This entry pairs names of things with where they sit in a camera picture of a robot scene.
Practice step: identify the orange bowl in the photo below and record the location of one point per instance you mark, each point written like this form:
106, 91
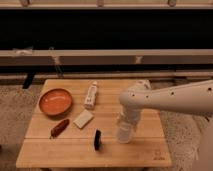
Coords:
55, 102

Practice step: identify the white tube bottle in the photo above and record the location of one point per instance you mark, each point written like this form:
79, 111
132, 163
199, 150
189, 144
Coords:
90, 98

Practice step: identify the pale yellow sponge block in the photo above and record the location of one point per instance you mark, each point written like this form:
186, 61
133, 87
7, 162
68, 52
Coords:
83, 118

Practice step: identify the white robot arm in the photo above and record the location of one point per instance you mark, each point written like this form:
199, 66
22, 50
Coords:
194, 98

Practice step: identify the black eraser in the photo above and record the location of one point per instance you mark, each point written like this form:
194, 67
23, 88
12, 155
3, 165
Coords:
97, 140

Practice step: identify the wooden table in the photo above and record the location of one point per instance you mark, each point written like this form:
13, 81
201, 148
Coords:
74, 147

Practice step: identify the red-brown sausage toy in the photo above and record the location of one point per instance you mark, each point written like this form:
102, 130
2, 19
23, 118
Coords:
59, 128

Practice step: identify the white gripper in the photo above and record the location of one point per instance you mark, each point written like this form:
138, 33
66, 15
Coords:
130, 117

